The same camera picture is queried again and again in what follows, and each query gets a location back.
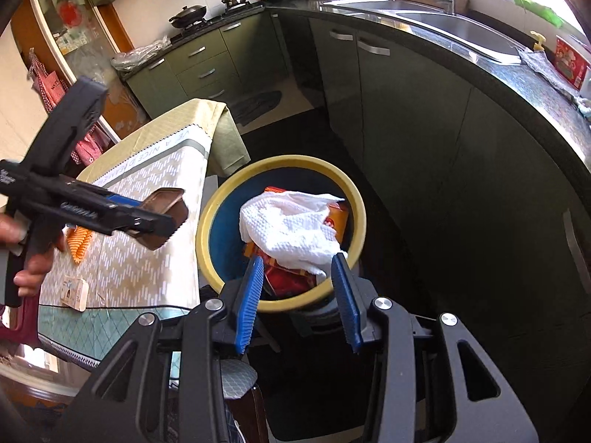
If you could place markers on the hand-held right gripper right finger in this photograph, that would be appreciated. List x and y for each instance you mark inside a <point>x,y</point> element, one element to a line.
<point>347,304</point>

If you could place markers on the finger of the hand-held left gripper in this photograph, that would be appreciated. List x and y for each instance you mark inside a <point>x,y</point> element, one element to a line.
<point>122,202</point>
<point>147,224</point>

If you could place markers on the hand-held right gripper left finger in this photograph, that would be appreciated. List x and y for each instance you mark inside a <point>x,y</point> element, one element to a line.
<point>249,304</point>

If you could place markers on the white paper towel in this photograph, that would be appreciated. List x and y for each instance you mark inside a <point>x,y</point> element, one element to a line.
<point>286,230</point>

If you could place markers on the blue bin with yellow rim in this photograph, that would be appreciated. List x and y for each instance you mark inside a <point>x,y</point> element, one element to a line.
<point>231,221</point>

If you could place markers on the person's left hand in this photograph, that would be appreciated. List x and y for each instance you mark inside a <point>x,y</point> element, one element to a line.
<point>32,277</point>

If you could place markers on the patterned tablecloth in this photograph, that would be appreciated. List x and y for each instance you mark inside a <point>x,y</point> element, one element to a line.
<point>152,267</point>

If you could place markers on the red checked apron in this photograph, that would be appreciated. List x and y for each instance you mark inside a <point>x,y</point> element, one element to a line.
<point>48,87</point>

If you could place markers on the orange striped wrapper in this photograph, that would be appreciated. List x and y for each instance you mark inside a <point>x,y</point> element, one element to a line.
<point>81,244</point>

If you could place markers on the white hanging curtain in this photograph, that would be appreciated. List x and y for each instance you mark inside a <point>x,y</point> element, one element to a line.
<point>14,101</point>

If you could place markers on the small white box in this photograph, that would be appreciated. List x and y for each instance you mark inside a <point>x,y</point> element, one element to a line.
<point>76,293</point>

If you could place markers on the glass sliding door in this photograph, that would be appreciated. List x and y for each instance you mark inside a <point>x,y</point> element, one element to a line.
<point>78,32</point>

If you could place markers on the clear plastic bag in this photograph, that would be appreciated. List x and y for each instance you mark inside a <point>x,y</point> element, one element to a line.
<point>138,55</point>

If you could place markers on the dark floor mat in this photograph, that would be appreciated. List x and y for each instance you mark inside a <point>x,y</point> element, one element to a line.
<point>256,108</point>

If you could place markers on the dark red chair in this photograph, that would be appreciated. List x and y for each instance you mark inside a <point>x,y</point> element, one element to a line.
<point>18,327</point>

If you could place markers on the black wok with lid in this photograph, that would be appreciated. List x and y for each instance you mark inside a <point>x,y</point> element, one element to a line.
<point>187,14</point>

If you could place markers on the black gas stove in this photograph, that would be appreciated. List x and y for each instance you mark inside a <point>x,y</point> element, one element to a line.
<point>212,22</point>

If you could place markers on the green base cabinets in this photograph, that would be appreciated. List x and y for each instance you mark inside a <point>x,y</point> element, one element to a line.
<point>415,124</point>

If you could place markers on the small black pot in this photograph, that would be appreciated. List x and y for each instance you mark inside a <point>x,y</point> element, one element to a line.
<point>235,0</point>

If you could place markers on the dark stone countertop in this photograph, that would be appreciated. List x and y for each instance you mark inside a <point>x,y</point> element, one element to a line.
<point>508,87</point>

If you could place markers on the steel double sink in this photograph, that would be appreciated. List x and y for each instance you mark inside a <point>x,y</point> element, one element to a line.
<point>461,32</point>

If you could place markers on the grey dishcloth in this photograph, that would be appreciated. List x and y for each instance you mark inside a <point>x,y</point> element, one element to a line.
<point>540,62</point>

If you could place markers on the red printed box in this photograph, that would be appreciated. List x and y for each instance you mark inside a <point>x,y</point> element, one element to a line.
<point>570,62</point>

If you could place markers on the green plastic bags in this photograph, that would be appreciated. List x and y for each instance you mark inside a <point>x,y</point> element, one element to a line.
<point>540,9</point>

